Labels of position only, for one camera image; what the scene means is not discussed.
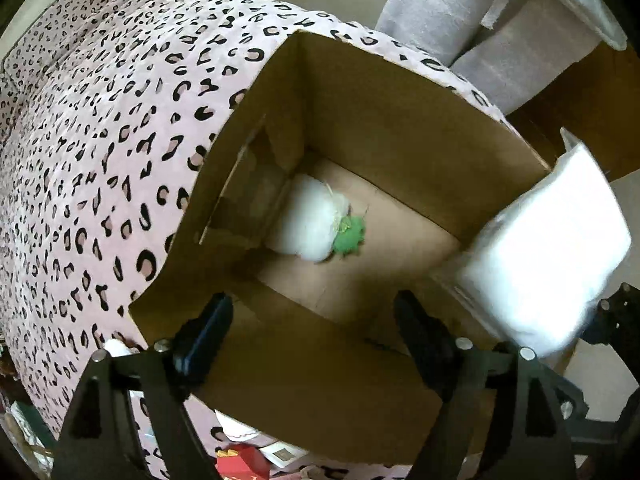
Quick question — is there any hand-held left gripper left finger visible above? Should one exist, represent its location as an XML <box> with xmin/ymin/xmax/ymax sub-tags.
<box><xmin>50</xmin><ymin>292</ymin><xmax>235</xmax><ymax>480</ymax></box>

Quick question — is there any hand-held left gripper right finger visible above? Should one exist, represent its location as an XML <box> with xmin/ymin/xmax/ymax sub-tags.
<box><xmin>394</xmin><ymin>289</ymin><xmax>576</xmax><ymax>480</ymax></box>

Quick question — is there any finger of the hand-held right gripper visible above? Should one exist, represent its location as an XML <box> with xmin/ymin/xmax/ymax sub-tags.
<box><xmin>550</xmin><ymin>375</ymin><xmax>640</xmax><ymax>461</ymax></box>
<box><xmin>584</xmin><ymin>282</ymin><xmax>640</xmax><ymax>348</ymax></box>

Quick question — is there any white plastic-wrapped pack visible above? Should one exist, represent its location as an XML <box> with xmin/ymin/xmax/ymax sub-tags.
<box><xmin>452</xmin><ymin>127</ymin><xmax>632</xmax><ymax>358</ymax></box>

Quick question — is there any brown cardboard box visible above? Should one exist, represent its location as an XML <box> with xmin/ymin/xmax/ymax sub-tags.
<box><xmin>129</xmin><ymin>30</ymin><xmax>556</xmax><ymax>471</ymax></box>

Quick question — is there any small white object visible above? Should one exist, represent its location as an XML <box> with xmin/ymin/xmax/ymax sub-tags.
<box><xmin>102</xmin><ymin>339</ymin><xmax>143</xmax><ymax>361</ymax></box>

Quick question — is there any white scalloped paper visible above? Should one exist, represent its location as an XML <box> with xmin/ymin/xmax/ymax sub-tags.
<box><xmin>215</xmin><ymin>410</ymin><xmax>262</xmax><ymax>443</ymax></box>

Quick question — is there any red box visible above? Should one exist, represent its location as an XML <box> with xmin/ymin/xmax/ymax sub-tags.
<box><xmin>216</xmin><ymin>442</ymin><xmax>271</xmax><ymax>480</ymax></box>

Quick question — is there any small white card box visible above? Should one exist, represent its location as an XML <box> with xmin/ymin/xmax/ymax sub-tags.
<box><xmin>264</xmin><ymin>442</ymin><xmax>307</xmax><ymax>466</ymax></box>

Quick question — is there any white and green plush toy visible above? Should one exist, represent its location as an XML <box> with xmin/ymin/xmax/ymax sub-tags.
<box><xmin>267</xmin><ymin>172</ymin><xmax>368</xmax><ymax>263</ymax></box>

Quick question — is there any pink leopard print blanket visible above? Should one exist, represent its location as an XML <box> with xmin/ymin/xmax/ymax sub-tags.
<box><xmin>0</xmin><ymin>0</ymin><xmax>516</xmax><ymax>480</ymax></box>

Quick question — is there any pile of assorted household clutter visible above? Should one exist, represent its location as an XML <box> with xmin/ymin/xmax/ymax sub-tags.
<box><xmin>0</xmin><ymin>350</ymin><xmax>56</xmax><ymax>480</ymax></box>

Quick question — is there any leopard print pillow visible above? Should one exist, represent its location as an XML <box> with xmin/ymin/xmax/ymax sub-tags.
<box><xmin>2</xmin><ymin>0</ymin><xmax>126</xmax><ymax>76</ymax></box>

